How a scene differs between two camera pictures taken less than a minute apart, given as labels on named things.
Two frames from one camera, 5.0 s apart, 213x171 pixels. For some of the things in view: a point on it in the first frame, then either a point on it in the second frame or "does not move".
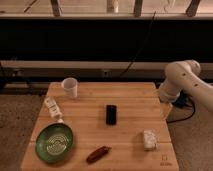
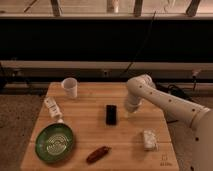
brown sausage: (96, 154) does not move
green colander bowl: (54, 142) does not move
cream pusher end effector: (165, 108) → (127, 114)
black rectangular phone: (111, 115) does not move
